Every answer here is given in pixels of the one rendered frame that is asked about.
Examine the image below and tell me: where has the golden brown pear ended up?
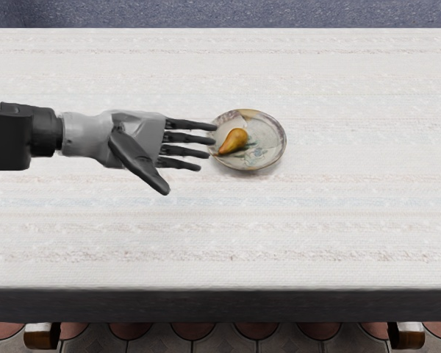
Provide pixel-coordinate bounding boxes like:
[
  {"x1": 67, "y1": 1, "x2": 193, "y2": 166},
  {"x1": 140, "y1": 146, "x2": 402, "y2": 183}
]
[{"x1": 218, "y1": 127, "x2": 249, "y2": 156}]

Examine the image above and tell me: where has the patterned ceramic plate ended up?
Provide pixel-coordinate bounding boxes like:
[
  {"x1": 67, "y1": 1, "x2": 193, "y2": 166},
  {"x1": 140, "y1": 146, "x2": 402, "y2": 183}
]
[{"x1": 207, "y1": 108, "x2": 287, "y2": 174}]

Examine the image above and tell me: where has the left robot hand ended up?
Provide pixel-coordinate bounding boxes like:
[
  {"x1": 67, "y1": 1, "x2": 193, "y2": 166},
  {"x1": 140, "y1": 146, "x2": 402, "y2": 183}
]
[{"x1": 60, "y1": 109, "x2": 218, "y2": 196}]

